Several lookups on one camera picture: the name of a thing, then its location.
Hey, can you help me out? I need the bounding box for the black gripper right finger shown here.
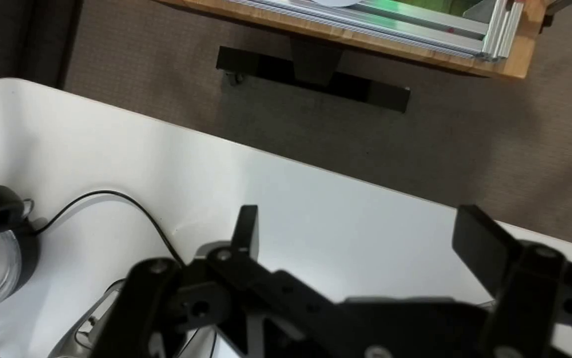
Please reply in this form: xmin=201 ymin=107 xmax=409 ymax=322
xmin=453 ymin=204 xmax=572 ymax=358

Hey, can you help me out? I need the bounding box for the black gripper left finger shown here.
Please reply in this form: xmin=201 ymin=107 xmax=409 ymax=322
xmin=93 ymin=204 xmax=368 ymax=358

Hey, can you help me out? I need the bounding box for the black desk foot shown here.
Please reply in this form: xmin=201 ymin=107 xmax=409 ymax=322
xmin=215 ymin=35 xmax=413 ymax=115

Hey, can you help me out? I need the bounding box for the stack of white green papers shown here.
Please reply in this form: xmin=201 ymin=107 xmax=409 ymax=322
xmin=229 ymin=0 xmax=526 ymax=61

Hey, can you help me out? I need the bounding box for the black power cable with plug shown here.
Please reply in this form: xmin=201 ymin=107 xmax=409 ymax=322
xmin=30 ymin=188 xmax=189 ymax=266

